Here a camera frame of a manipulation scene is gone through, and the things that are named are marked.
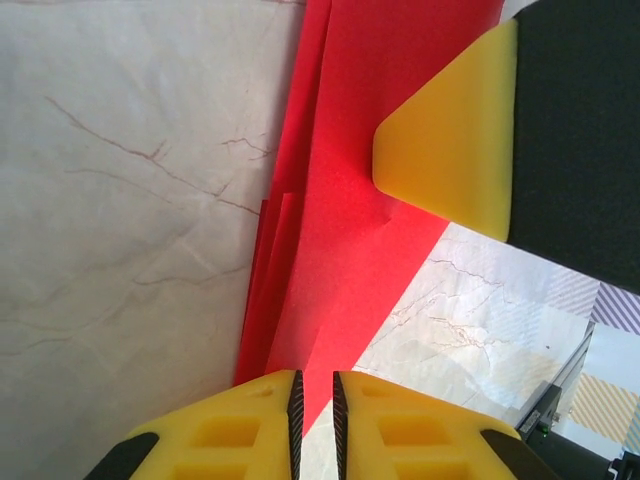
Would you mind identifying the aluminium frame floor rail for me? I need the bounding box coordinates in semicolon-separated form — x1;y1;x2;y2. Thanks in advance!
514;319;601;441

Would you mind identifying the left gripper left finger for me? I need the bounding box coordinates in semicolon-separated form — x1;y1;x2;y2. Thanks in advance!
87;368;305;480

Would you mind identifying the red square paper sheet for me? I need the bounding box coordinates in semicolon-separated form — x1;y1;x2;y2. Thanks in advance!
232;0;519;436

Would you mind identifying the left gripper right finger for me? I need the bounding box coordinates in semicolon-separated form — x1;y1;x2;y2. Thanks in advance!
331;369;557;480

